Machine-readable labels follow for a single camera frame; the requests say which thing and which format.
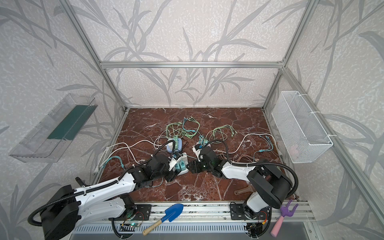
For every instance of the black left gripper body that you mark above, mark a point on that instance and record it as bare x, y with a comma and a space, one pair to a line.
167, 163

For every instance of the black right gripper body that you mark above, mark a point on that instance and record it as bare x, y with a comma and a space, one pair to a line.
201, 153

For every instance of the white power socket cube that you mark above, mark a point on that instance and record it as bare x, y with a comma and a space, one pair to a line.
181, 157

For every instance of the blue power socket cube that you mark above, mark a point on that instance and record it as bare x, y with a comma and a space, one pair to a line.
178, 145

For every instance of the teal charger plug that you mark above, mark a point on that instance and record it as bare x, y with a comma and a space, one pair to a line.
181, 167

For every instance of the pink power socket cube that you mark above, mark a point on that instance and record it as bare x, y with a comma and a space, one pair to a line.
197, 150

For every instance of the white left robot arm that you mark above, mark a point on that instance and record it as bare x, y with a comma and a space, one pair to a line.
71, 208

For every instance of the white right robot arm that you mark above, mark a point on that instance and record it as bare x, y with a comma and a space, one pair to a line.
273, 182

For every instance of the green plug in pink socket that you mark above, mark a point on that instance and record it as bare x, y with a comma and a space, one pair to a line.
202, 140

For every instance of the blue toy shovel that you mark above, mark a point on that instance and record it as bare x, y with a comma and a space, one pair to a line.
170, 214

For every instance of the brown toy rake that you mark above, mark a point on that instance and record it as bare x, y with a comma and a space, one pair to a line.
248, 189

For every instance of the purple toy rake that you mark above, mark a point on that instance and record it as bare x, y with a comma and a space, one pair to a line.
285, 212

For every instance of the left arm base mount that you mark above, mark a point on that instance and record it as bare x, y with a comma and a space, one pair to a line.
137, 213

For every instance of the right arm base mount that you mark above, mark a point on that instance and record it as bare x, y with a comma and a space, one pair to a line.
240, 212

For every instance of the white wire basket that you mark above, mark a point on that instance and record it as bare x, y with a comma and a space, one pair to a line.
303, 135

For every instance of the clear plastic wall bin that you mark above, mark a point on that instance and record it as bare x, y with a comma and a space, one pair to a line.
47, 142

